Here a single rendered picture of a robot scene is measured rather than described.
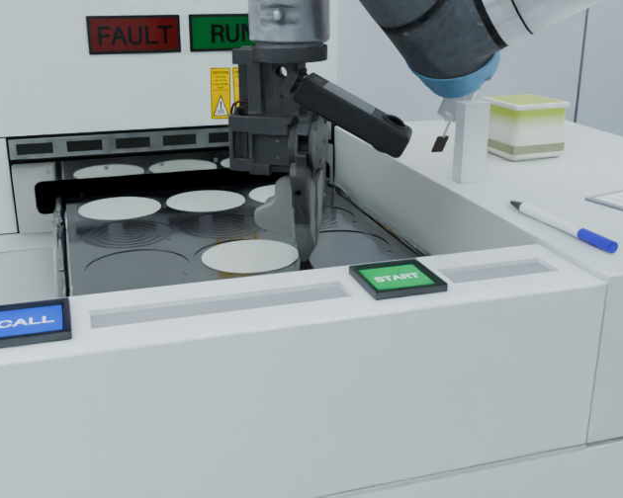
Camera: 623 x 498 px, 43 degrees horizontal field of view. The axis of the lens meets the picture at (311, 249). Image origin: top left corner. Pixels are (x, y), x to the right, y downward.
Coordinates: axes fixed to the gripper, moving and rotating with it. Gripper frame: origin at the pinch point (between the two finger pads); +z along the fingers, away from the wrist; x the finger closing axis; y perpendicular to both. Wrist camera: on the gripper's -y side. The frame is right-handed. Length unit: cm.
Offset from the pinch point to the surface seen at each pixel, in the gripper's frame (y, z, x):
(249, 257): 6.4, 1.2, 0.7
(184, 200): 21.1, 1.3, -18.1
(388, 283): -10.5, -5.2, 20.1
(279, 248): 4.1, 1.2, -2.6
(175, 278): 11.6, 1.2, 7.7
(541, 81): -32, 12, -234
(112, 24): 31.6, -20.1, -22.8
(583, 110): -49, 24, -244
